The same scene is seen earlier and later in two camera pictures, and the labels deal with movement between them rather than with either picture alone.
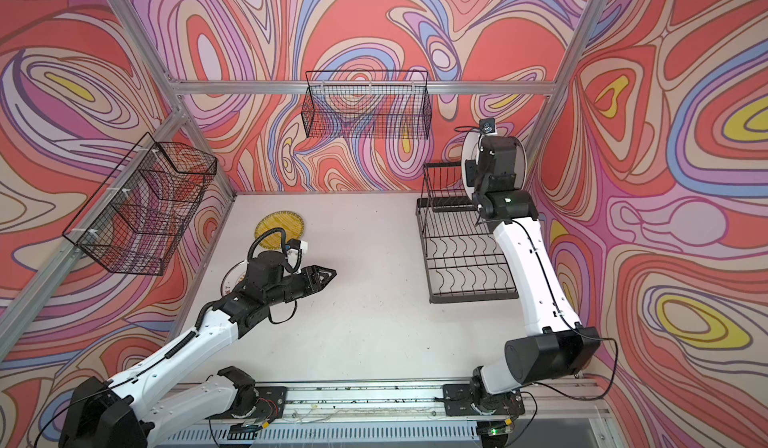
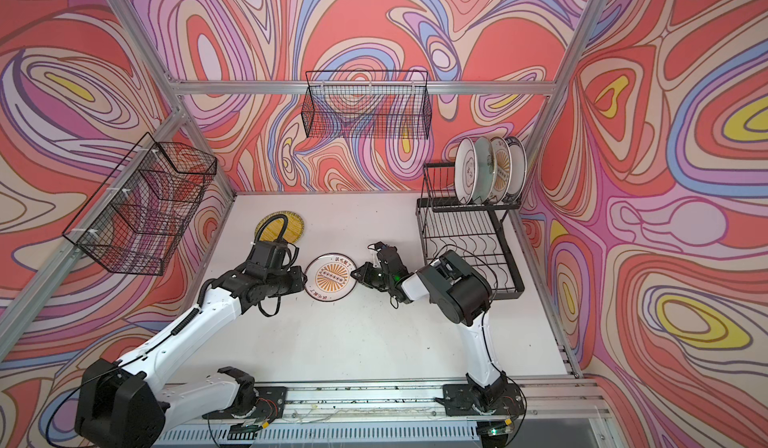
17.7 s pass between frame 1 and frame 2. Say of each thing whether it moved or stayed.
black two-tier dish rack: stayed
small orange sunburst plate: moved
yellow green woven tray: stayed
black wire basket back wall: stayed
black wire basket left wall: stayed
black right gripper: moved
